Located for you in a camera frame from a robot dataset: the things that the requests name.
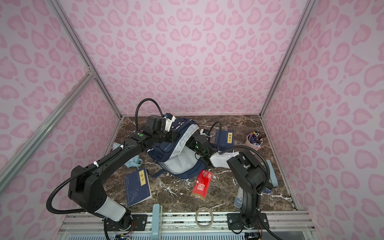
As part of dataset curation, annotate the blue book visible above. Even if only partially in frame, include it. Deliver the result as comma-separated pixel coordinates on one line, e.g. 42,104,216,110
213,130,235,151
125,168,152,207

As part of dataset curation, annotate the navy blue student backpack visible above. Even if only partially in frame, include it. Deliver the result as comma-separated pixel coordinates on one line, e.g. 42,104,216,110
147,118,207,180

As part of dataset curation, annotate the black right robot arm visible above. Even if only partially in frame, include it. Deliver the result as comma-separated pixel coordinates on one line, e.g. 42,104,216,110
187,131,271,230

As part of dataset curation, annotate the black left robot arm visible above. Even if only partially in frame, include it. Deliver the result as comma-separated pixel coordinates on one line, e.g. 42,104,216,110
46,113,176,230

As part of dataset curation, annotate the red rectangular box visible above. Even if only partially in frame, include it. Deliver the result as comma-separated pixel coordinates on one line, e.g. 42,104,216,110
191,170,213,200

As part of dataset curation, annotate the light blue pencil pouch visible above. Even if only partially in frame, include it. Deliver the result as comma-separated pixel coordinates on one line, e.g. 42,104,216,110
112,143,143,169

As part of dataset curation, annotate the pink pen holder cup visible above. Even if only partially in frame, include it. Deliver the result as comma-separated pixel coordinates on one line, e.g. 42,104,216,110
245,131,263,151

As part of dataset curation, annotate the clear plastic pen case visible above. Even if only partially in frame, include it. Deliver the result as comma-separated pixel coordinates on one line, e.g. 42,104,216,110
234,187,244,209

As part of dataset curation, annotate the clear tape roll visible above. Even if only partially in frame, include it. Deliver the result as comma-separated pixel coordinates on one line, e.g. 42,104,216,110
195,207,214,229

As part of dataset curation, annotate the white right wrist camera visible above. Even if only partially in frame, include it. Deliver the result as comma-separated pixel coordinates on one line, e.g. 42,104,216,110
200,129,211,138

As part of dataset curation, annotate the teal ruler stand post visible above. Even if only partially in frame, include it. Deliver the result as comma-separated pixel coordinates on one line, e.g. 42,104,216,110
151,204,163,240

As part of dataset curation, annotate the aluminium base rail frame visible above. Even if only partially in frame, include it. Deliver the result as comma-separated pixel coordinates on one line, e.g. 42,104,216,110
56,211,319,240

